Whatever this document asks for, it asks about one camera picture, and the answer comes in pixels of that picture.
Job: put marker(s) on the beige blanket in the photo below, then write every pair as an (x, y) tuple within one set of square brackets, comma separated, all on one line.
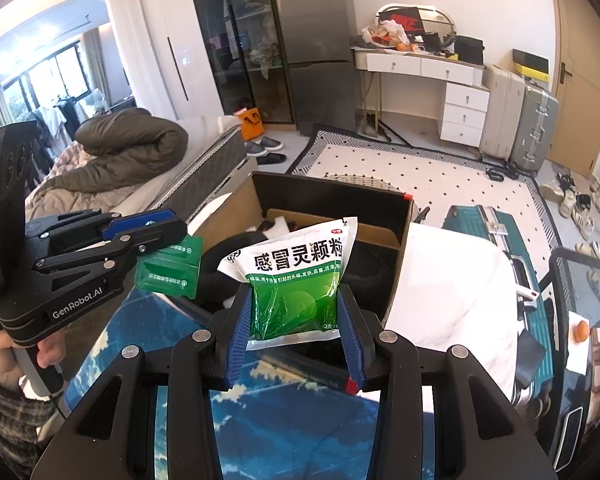
[(80, 190)]

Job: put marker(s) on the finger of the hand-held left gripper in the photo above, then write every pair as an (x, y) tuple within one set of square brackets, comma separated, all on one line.
[(150, 242), (145, 221)]

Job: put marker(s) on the cardboard shoe box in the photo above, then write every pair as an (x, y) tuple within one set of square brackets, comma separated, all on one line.
[(330, 200)]

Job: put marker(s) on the bed with brown duvet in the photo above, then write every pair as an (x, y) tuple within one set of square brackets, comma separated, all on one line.
[(205, 160)]

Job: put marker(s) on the oval mirror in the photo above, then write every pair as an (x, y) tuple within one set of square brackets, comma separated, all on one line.
[(442, 20)]

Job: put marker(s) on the white wardrobe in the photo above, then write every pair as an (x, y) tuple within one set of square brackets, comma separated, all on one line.
[(150, 35)]

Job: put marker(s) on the small green sachet strip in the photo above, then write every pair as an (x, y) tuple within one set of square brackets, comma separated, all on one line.
[(167, 275)]

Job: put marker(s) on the window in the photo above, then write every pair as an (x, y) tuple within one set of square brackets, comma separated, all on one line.
[(45, 77)]

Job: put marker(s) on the orange paper bag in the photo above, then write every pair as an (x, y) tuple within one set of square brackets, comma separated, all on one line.
[(250, 125)]

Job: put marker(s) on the grey yellow box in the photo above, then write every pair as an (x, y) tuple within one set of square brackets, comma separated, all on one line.
[(530, 66)]

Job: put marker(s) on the hanging clothes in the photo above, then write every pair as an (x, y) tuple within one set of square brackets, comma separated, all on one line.
[(60, 115)]

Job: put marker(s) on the dark glass cabinet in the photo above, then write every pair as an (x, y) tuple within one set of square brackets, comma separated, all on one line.
[(240, 45)]

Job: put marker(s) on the white vanity desk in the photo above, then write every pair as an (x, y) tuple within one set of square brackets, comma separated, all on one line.
[(430, 67)]

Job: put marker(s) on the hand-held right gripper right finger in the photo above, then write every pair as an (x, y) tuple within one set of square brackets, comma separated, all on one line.
[(352, 330)]

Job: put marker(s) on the person's left forearm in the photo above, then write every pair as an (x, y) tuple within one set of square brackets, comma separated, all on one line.
[(5, 435)]

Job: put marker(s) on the green duvet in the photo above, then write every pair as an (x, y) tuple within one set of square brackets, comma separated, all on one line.
[(130, 145)]

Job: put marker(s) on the black white patterned rug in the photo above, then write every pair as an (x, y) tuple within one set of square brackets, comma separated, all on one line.
[(430, 175)]

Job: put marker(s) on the pile of shoes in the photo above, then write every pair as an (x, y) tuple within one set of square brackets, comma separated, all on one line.
[(585, 210)]

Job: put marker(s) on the black bag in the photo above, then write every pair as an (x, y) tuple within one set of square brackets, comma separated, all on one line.
[(469, 49)]

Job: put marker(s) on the black slipper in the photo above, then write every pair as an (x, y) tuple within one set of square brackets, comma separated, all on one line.
[(272, 158)]

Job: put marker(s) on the grey slipper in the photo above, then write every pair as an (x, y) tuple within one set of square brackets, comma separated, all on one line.
[(271, 143), (256, 149)]

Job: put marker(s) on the silver suitcase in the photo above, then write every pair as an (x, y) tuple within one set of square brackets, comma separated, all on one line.
[(535, 130)]

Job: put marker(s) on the white paper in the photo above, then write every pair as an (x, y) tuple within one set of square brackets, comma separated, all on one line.
[(577, 357)]

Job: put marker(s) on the wooden door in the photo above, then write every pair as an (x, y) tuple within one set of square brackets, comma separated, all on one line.
[(580, 70)]

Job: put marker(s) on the green white medicine packet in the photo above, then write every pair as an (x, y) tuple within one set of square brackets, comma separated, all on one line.
[(295, 305)]

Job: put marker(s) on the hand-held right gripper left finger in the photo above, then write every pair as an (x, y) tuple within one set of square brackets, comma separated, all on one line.
[(240, 330)]

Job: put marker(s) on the plastic bag of food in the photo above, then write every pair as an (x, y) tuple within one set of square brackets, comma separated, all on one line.
[(385, 34)]

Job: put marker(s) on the teal suitcase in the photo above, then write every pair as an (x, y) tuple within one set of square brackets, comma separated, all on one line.
[(485, 240)]

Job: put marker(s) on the white suitcase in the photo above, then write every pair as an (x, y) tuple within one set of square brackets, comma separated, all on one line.
[(501, 110)]

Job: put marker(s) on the grey refrigerator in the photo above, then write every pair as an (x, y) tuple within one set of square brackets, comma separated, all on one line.
[(315, 50)]

